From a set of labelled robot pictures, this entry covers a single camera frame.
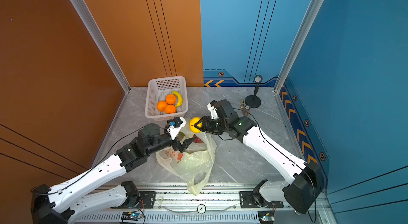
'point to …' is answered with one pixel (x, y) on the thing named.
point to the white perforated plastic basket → (158, 89)
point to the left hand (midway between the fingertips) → (190, 127)
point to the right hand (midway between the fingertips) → (199, 126)
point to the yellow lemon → (193, 121)
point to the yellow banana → (179, 97)
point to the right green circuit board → (266, 217)
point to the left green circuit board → (132, 215)
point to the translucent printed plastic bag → (194, 164)
